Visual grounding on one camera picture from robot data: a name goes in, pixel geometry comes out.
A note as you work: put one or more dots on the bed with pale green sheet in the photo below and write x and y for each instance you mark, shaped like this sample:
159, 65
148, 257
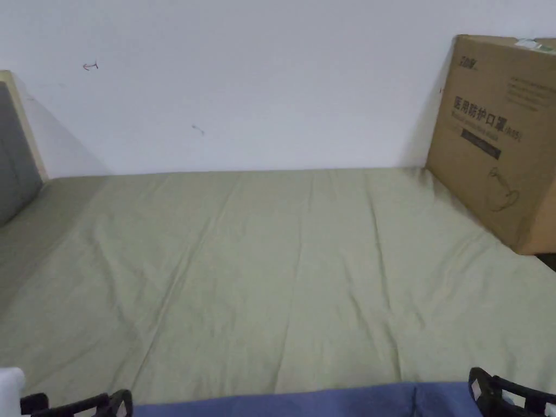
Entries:
269, 269

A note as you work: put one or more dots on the brown cardboard carton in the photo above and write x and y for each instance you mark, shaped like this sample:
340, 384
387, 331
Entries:
499, 139

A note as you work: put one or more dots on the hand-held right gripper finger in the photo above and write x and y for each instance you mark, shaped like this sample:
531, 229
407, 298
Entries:
480, 391
521, 393

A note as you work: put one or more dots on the blue garment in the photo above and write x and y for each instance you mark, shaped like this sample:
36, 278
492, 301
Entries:
304, 402

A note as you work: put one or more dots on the grey padded headboard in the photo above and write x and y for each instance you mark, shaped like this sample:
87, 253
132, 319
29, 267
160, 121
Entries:
13, 165

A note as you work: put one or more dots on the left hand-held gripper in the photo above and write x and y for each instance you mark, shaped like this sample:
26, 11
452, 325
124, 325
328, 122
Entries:
11, 386

